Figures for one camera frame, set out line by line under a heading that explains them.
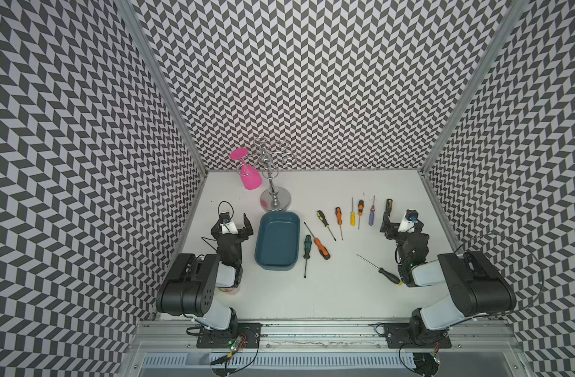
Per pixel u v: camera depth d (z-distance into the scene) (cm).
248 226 85
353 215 102
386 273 87
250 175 99
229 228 77
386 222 84
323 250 90
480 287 45
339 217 101
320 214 102
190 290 45
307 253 90
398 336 73
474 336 75
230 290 78
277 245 90
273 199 107
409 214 74
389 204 103
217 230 79
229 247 68
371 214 102
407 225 77
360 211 102
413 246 67
